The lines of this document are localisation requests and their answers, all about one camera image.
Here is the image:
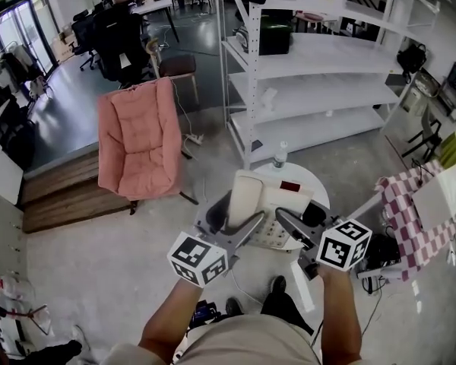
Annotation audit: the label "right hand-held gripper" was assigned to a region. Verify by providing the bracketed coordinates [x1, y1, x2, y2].
[274, 200, 374, 281]

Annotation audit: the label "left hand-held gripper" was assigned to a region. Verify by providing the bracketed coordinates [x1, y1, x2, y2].
[166, 189, 267, 289]

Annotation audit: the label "white desk telephone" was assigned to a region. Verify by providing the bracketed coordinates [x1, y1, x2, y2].
[227, 169, 315, 250]

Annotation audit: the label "person's right forearm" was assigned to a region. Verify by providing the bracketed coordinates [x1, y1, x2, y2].
[318, 266, 362, 365]

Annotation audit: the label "person's left forearm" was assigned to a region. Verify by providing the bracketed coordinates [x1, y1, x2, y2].
[138, 278, 201, 365]

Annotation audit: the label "round white table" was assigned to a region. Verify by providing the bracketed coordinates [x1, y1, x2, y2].
[252, 161, 331, 252]

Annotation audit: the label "clear plastic water bottle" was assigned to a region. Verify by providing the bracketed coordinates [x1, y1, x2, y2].
[272, 141, 289, 170]

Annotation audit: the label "person's left black shoe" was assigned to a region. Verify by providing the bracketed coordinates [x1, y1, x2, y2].
[225, 297, 244, 317]

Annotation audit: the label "person's black trousers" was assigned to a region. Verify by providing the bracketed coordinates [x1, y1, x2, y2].
[260, 290, 315, 336]

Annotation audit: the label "black waist device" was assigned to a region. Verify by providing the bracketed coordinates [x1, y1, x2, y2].
[189, 300, 220, 329]

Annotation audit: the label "pink checkered cloth table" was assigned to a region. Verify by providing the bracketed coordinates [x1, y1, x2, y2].
[349, 160, 456, 283]

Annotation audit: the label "pink padded armchair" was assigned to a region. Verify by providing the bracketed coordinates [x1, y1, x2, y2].
[97, 76, 198, 216]

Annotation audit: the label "person's beige shirt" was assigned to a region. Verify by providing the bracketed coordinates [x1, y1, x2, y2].
[106, 313, 322, 365]

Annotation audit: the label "white box appliance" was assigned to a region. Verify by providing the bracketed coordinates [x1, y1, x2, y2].
[412, 163, 456, 232]

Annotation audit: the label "white metal shelf rack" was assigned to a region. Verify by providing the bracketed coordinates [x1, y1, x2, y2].
[217, 0, 442, 170]

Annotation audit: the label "brown wooden step platform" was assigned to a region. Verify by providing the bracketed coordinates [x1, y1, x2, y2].
[21, 150, 132, 234]

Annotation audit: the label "brown wooden chair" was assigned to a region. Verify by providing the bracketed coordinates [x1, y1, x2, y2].
[146, 38, 199, 106]

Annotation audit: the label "black box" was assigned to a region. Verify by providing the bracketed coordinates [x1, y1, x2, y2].
[258, 15, 292, 56]

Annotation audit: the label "black bag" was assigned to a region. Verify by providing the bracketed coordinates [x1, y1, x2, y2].
[397, 43, 429, 75]

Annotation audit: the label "black office chair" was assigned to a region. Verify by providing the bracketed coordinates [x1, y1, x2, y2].
[93, 9, 151, 85]
[71, 9, 100, 71]

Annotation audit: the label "red metal stand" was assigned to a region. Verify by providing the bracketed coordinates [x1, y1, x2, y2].
[28, 304, 54, 336]

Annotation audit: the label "white locker cabinet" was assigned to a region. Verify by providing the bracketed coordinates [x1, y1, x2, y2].
[0, 184, 27, 277]

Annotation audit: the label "white desk with black legs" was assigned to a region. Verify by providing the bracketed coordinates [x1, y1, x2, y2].
[131, 0, 179, 43]

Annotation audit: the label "white board panel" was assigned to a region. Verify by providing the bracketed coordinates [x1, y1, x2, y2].
[0, 142, 24, 205]

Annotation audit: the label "clothes rack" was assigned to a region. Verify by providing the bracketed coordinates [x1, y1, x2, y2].
[0, 40, 52, 102]

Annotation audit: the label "black cable bundle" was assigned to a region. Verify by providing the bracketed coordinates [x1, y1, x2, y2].
[359, 233, 402, 273]

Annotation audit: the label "white power cable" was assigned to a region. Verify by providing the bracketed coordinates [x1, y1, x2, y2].
[169, 78, 207, 205]

